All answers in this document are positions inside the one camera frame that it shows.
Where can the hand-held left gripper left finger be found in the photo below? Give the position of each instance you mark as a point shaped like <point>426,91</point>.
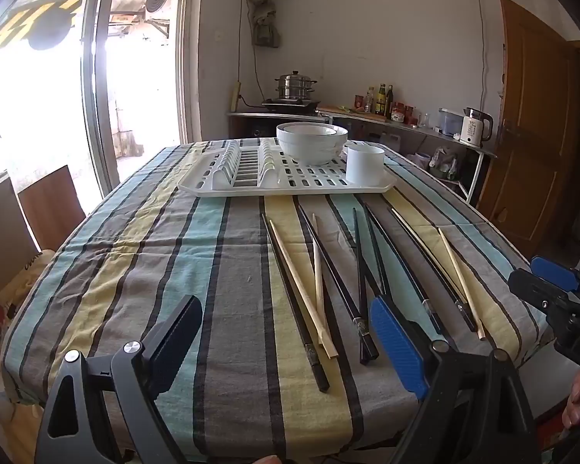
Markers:
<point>174,343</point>

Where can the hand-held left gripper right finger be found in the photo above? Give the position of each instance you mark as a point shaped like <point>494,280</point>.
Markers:
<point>399,348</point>

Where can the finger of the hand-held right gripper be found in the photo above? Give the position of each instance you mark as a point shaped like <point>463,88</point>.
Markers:
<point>553,273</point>
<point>536,287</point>

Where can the wooden chopstick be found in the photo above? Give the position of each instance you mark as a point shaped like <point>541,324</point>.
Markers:
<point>297,280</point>
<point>420,244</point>
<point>461,285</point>
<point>317,275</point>

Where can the black chopstick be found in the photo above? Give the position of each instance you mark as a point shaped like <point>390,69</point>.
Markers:
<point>377,251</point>
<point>358,251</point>
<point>290,295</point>
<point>331,269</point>
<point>436,275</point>
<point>406,273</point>

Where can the white cup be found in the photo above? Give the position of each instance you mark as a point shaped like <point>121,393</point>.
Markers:
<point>365,167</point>

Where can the person's right hand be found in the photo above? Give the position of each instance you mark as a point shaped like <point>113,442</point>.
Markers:
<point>576,401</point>

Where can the person's left hand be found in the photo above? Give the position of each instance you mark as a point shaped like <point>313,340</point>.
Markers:
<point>268,459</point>

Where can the striped tablecloth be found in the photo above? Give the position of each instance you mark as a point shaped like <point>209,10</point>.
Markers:
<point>174,251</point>

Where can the wooden door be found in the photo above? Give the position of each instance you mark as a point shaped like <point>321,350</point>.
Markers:
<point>531,130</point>

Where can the plastic bags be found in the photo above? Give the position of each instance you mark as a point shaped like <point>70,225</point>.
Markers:
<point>444,164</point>

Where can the white electric kettle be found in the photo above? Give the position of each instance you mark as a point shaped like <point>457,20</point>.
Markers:
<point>473,128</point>

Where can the wooden chair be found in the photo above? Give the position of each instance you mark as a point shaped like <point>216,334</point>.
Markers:
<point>53,208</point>

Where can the blue lid water pitcher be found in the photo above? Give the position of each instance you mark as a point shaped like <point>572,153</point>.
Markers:
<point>449,123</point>

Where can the white plastic dish rack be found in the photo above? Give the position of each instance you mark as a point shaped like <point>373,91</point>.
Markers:
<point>309,180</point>

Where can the drinking glass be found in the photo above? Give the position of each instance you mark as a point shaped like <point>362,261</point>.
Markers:
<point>424,121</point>

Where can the wooden chair backs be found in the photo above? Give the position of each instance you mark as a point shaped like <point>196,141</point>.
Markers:
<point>2,232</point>

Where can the white plastic jug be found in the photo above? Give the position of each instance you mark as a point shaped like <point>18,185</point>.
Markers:
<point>389,141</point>

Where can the large white bowl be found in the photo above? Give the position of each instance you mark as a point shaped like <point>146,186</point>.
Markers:
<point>312,150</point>

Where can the red lid jar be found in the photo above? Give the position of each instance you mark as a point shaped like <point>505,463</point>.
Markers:
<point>398,113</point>

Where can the small white bowl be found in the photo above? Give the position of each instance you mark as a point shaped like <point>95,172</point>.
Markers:
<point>309,128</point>

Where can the dark sauce bottle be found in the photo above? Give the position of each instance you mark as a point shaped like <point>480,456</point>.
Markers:
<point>390,99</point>

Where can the wooden cutting board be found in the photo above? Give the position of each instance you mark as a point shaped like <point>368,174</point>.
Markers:
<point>353,113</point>

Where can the yellow label sauce bottle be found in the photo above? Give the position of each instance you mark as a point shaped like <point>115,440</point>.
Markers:
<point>381,101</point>

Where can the clear sauce bottle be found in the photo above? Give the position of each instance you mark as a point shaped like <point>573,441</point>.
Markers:
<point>369,101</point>

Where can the small red jar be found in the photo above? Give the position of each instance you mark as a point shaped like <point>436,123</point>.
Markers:
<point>358,102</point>

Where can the beige power strip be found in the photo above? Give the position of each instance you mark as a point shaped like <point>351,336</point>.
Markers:
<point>235,97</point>

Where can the black induction cooker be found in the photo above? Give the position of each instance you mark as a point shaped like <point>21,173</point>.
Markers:
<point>290,104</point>

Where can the steel steamer pot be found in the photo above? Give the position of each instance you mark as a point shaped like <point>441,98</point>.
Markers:
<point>291,86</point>

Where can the glass sliding door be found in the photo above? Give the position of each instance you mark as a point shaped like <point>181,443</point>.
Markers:
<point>96,58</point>

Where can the hanging grey cloth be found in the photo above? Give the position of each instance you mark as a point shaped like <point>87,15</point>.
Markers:
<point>263,14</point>

